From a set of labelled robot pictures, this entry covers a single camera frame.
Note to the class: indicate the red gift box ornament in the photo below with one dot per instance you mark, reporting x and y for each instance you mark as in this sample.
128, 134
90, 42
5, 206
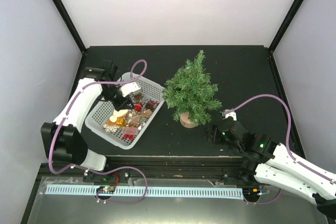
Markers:
138, 106

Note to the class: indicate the white slotted cable duct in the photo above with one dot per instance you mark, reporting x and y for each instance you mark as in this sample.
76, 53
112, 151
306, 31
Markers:
139, 191

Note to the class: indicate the dark pine cone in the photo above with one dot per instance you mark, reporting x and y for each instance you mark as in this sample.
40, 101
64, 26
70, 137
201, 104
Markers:
150, 106

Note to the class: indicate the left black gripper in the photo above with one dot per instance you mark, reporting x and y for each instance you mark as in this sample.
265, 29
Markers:
123, 105

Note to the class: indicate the white perforated plastic basket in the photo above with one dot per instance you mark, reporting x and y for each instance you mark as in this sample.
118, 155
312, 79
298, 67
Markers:
98, 116

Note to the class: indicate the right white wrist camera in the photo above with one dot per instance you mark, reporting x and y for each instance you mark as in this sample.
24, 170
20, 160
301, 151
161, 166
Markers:
229, 114

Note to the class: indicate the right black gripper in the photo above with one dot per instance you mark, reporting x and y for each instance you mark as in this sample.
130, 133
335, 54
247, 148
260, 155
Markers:
211, 136

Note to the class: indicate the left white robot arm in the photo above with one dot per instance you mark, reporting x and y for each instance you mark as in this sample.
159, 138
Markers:
63, 143

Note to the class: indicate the small green christmas tree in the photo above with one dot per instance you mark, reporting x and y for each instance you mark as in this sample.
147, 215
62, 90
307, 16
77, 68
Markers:
191, 92

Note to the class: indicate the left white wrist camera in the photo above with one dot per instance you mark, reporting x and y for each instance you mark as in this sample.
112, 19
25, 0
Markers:
130, 88

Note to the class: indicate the gold gift box ornament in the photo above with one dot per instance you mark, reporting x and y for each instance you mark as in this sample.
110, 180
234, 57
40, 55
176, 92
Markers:
120, 122

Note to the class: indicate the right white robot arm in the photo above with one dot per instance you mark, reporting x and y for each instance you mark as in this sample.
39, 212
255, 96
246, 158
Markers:
268, 162

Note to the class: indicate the white snowflake ornament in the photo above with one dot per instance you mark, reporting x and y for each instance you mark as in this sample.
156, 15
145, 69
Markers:
110, 128

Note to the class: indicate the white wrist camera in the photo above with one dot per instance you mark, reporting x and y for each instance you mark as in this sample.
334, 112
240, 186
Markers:
130, 88
229, 114

